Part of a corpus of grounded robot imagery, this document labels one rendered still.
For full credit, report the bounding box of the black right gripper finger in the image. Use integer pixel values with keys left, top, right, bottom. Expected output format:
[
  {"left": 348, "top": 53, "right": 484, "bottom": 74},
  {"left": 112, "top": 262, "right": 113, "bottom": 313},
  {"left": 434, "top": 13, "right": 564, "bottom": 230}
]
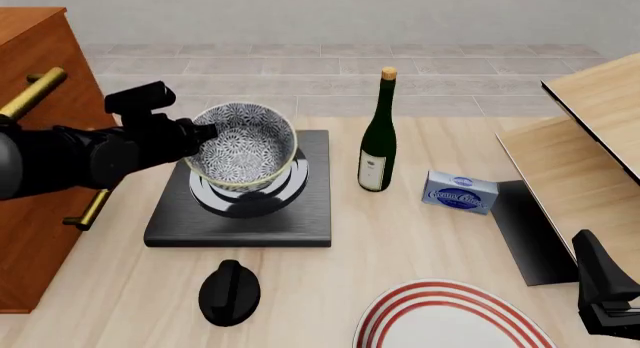
[{"left": 571, "top": 228, "right": 633, "bottom": 309}]

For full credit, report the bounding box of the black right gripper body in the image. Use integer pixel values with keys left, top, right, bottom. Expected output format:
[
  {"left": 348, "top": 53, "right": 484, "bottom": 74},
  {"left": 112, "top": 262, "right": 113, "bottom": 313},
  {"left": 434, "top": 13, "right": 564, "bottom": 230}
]
[{"left": 577, "top": 296, "right": 640, "bottom": 342}]

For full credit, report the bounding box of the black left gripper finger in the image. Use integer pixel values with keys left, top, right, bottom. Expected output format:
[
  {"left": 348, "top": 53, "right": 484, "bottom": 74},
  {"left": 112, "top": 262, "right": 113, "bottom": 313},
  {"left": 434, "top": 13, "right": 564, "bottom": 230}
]
[{"left": 189, "top": 119, "right": 220, "bottom": 147}]

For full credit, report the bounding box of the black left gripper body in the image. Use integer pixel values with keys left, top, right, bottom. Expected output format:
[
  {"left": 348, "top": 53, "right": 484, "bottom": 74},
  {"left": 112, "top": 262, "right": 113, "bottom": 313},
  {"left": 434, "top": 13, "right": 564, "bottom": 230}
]
[{"left": 117, "top": 112, "right": 203, "bottom": 166}]

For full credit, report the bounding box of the blue patterned bowl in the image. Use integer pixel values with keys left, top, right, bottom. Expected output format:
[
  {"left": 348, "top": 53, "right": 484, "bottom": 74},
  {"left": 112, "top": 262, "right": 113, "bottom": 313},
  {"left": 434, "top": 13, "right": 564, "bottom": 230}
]
[{"left": 183, "top": 102, "right": 300, "bottom": 194}]

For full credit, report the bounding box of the flat black stove plate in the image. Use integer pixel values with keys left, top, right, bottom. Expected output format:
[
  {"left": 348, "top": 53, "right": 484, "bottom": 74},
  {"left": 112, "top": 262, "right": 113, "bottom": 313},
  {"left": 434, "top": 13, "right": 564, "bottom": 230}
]
[{"left": 143, "top": 129, "right": 333, "bottom": 249}]

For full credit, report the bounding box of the round black stove knob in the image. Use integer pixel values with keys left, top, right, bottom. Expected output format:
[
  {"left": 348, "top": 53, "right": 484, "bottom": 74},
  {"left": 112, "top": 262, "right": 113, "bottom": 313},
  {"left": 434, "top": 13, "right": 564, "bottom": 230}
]
[{"left": 197, "top": 258, "right": 262, "bottom": 328}]

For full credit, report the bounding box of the pale wooden rack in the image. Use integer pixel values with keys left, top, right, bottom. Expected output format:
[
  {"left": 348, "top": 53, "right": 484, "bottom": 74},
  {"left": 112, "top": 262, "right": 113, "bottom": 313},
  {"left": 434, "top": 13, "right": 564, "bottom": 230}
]
[{"left": 491, "top": 51, "right": 640, "bottom": 288}]

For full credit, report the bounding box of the wooden cabinet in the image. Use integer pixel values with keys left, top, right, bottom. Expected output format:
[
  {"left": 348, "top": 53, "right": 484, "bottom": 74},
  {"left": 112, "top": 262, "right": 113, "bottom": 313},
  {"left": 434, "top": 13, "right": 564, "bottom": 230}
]
[{"left": 0, "top": 6, "right": 119, "bottom": 314}]

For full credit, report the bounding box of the white plate with red rings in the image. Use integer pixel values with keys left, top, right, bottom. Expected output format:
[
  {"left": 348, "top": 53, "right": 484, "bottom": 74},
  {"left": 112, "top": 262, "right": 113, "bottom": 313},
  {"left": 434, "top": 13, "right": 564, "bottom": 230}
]
[{"left": 351, "top": 277, "right": 559, "bottom": 348}]

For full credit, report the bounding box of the blue cream cheese box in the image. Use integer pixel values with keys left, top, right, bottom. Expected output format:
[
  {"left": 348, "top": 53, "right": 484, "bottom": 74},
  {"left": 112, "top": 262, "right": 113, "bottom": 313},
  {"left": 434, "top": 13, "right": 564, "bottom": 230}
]
[{"left": 420, "top": 169, "right": 500, "bottom": 216}]

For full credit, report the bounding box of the dark green wine bottle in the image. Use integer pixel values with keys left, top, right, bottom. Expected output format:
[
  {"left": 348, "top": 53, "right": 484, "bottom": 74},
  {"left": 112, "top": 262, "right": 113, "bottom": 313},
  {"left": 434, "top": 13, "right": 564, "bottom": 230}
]
[{"left": 356, "top": 66, "right": 398, "bottom": 193}]

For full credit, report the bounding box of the short brass cabinet handle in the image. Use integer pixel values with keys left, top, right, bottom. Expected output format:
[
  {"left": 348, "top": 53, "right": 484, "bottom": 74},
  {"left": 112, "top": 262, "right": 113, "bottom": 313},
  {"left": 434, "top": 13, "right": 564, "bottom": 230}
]
[{"left": 62, "top": 188, "right": 113, "bottom": 231}]

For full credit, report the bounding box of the long brass cabinet handle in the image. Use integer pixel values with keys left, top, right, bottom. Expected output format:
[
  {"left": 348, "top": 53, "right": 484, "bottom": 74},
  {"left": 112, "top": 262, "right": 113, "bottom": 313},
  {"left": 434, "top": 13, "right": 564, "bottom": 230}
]
[{"left": 0, "top": 66, "right": 68, "bottom": 125}]

